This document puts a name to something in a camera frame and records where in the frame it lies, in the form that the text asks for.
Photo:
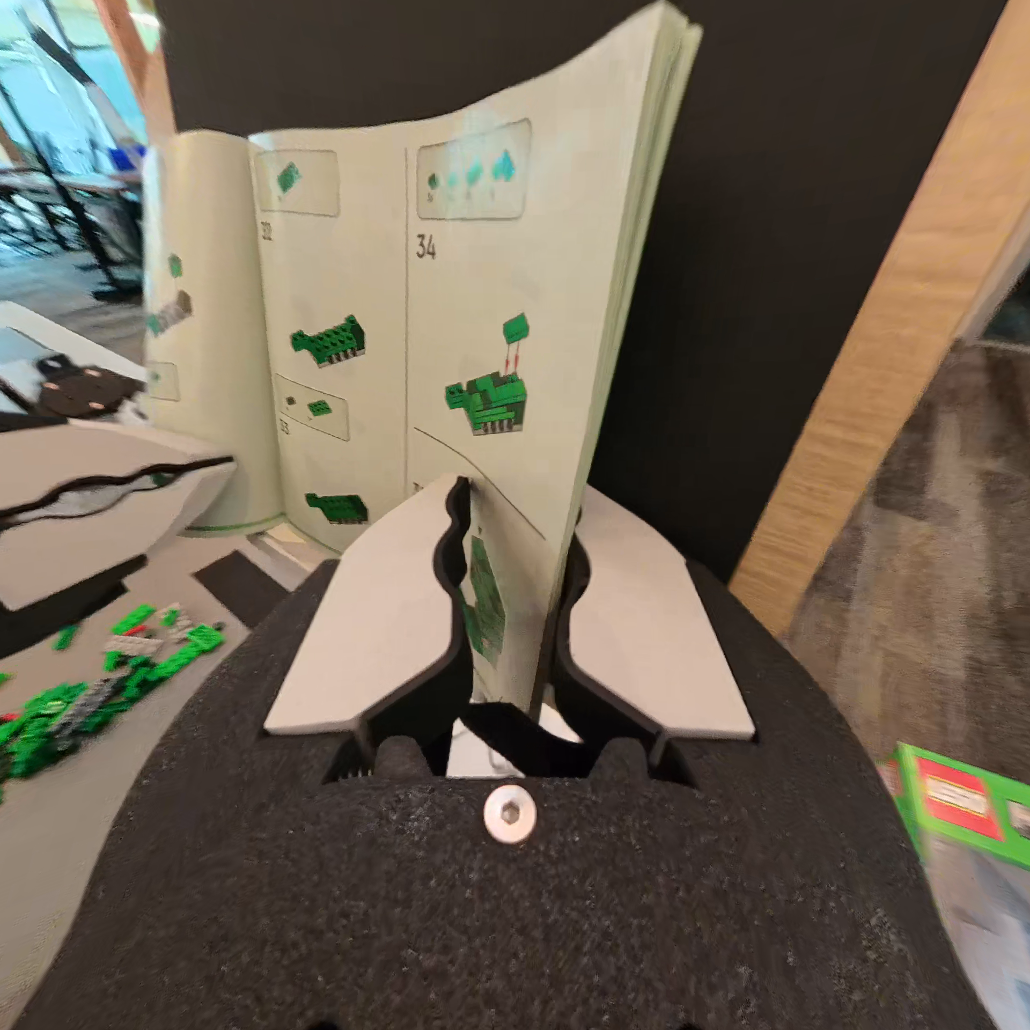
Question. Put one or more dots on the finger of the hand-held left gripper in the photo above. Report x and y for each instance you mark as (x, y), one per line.
(96, 455)
(80, 547)

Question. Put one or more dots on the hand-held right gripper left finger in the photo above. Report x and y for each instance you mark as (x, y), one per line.
(378, 628)

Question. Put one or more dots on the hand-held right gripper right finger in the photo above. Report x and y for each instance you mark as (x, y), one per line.
(652, 636)

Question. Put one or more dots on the pale green instruction booklet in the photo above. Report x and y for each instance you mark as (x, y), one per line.
(483, 322)

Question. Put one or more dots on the black pad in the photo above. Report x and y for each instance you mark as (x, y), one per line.
(241, 587)

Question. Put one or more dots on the pile of green toy bricks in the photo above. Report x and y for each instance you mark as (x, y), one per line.
(48, 716)

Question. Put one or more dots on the black-legged table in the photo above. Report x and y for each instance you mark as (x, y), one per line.
(88, 217)

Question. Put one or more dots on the green toy brick box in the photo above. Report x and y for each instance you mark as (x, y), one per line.
(957, 805)

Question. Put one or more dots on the black partition panel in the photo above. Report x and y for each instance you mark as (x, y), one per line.
(764, 201)

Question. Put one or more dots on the black bracket on white panel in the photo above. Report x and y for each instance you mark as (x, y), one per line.
(80, 390)

